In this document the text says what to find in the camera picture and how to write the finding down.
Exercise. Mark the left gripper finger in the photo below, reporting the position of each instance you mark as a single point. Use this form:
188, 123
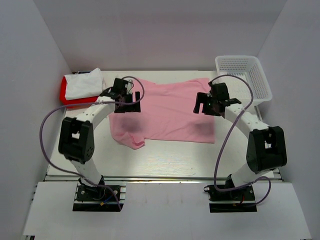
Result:
133, 108
137, 95

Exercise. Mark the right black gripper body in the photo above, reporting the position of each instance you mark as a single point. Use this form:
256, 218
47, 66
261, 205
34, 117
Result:
211, 102

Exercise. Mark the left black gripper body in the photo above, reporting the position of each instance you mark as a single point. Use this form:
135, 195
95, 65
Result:
128, 98

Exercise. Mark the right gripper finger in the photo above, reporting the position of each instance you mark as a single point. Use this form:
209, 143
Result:
212, 113
201, 98

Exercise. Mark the pink t-shirt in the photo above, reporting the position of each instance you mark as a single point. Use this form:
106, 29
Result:
166, 115

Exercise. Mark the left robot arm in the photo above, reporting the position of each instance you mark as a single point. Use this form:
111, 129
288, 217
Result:
76, 140

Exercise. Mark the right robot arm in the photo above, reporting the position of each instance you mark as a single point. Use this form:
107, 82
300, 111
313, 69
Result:
266, 147

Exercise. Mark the white plastic basket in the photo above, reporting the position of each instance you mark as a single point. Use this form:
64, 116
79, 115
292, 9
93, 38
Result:
244, 78

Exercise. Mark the white folded t-shirt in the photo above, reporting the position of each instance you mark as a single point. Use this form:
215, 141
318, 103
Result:
85, 85

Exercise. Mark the red folded t-shirt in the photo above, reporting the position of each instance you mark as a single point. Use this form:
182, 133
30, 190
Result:
64, 101

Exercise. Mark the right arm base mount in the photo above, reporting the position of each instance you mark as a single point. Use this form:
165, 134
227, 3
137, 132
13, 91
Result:
236, 201

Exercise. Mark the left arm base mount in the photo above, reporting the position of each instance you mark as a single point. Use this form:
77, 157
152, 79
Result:
98, 199

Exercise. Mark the aluminium table edge rail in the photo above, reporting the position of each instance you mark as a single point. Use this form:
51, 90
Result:
130, 178

